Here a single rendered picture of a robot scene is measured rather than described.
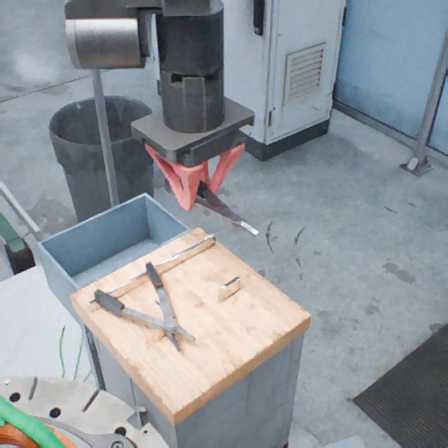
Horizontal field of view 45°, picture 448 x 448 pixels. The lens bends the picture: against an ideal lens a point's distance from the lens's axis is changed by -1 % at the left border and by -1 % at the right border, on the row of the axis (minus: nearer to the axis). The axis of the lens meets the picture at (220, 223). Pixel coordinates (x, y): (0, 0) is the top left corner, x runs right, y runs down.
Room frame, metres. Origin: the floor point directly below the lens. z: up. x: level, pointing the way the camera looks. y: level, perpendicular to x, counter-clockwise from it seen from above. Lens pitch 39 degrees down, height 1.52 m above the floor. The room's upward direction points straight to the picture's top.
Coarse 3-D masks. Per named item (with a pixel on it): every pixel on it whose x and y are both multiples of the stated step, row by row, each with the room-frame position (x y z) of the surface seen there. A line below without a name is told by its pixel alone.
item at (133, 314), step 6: (126, 312) 0.38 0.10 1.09; (132, 312) 0.38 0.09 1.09; (138, 312) 0.38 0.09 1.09; (132, 318) 0.38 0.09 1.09; (138, 318) 0.38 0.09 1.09; (144, 318) 0.38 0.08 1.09; (150, 318) 0.38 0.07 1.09; (156, 318) 0.38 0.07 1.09; (150, 324) 0.37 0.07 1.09; (156, 324) 0.37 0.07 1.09; (162, 324) 0.37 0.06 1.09; (162, 330) 0.36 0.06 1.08
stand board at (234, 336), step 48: (192, 240) 0.53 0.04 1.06; (96, 288) 0.44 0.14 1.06; (144, 288) 0.44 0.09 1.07; (192, 288) 0.44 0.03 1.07; (240, 288) 0.44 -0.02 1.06; (144, 336) 0.37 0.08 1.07; (240, 336) 0.37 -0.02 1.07; (288, 336) 0.38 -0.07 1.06; (144, 384) 0.32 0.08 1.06; (192, 384) 0.31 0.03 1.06
